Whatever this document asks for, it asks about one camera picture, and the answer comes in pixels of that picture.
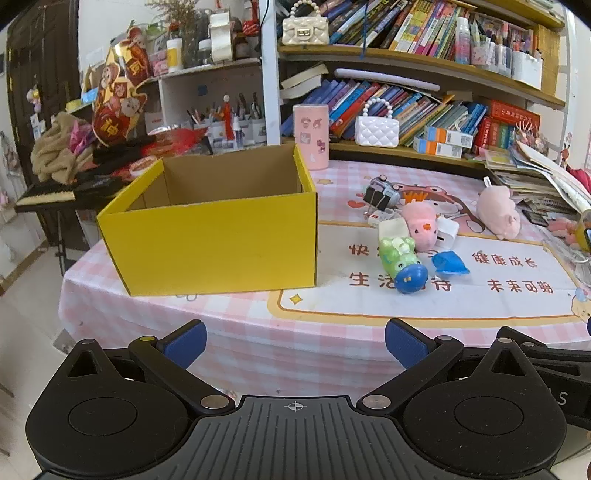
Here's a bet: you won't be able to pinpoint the white charger plug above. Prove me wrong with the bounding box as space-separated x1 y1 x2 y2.
436 217 459 253

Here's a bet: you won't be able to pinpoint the pink packet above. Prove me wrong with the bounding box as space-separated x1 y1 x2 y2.
148 50 171 78

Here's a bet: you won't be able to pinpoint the wooden bookshelf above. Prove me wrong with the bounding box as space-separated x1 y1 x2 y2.
276 0 573 178

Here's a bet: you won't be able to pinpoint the white paper roll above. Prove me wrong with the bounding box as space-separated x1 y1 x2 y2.
334 68 440 93

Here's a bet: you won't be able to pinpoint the round clear lid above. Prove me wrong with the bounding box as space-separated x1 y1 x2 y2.
128 156 161 175

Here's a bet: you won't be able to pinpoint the row of blue leaning books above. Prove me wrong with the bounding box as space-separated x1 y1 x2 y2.
295 78 489 148

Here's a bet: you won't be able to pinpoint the cream quilted pearl-handle handbag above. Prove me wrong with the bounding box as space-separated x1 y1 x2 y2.
281 1 329 46

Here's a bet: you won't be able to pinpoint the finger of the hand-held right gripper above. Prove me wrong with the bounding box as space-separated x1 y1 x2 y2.
497 325 591 364

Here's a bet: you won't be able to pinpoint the pink pencil holder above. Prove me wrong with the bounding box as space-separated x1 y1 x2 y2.
471 37 499 68

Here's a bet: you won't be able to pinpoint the blue orange carton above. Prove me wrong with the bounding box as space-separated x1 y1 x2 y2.
412 137 465 160
424 124 476 148

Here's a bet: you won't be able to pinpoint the small pink orange-tuft plush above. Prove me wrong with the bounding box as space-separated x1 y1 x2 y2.
400 202 439 253

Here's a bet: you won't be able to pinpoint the purple grey toy car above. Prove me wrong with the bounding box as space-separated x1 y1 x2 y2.
368 174 402 206

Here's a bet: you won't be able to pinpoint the white quilted pearl-handle handbag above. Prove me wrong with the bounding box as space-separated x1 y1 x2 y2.
355 98 400 149

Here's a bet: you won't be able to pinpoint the dried flower bunch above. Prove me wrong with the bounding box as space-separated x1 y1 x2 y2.
147 0 211 65

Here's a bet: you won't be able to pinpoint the white pen organizer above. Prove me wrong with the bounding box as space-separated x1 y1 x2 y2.
186 92 269 149

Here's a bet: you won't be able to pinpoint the pink sticker-covered cylinder container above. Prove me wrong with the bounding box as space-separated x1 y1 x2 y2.
293 104 330 171

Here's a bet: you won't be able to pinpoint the yellow cardboard box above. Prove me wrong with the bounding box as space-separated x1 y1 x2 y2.
96 143 319 297

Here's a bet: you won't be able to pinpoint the beige towel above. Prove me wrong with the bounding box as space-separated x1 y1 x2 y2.
30 112 100 183

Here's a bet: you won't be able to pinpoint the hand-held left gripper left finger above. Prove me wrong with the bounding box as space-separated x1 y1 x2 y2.
58 320 237 413

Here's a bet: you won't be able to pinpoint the blue wrapper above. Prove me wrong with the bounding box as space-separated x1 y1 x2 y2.
431 250 472 278

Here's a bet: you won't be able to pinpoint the black binder clip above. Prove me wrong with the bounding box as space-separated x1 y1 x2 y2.
363 185 386 220

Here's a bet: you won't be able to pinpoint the black cloth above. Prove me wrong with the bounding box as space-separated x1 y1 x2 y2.
92 144 155 169

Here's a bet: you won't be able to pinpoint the red gold figure decoration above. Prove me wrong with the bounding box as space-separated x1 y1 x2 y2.
91 25 154 148

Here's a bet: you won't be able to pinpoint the red tassel figurine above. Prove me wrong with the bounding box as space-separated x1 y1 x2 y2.
221 94 235 140

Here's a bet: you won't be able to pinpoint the cream rectangular block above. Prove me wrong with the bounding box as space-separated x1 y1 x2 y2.
379 219 410 245

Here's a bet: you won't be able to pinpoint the red plastic packaging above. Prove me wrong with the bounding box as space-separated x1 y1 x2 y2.
139 128 214 158

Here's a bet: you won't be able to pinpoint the black keyboard stand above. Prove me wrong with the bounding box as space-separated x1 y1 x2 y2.
54 211 70 278

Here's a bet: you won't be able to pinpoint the green blue-nosed toy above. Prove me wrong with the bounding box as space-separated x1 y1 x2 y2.
378 234 429 295

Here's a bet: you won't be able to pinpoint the black electronic keyboard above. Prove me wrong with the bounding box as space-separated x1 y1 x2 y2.
14 175 127 214

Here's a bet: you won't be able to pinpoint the stack of magazines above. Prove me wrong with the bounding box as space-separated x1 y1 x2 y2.
471 138 591 227

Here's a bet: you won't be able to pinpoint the row of tall colourful books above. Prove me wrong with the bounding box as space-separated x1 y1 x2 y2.
318 0 472 58

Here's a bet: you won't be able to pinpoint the pink yellow plush toy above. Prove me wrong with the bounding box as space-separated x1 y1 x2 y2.
547 217 591 253

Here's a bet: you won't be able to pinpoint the dark wooden door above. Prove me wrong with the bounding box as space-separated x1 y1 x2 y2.
4 0 81 296

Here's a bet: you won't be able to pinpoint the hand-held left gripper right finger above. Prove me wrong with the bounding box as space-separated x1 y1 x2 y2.
362 318 532 412

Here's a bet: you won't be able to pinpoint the white yellow-label bottle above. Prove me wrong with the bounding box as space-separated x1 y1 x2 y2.
165 38 184 73

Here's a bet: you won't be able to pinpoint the pink pig plush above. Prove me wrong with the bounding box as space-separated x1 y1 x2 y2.
475 178 522 241

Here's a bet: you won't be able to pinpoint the white shelf unit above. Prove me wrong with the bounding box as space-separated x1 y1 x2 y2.
157 0 283 149

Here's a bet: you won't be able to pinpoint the white red-label staples box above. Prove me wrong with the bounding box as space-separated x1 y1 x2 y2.
368 209 399 228

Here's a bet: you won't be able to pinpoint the pink plastic wrapper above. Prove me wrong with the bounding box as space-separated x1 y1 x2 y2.
68 121 97 157

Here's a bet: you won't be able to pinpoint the white stationery box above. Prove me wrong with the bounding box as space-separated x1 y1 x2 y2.
510 48 543 90

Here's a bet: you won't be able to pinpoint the white paper bag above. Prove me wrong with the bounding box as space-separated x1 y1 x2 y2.
208 9 235 62

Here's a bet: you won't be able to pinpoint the pink printed table mat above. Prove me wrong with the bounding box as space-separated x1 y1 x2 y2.
59 158 591 400

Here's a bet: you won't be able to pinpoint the red thick dictionaries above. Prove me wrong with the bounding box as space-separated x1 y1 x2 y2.
475 99 542 151

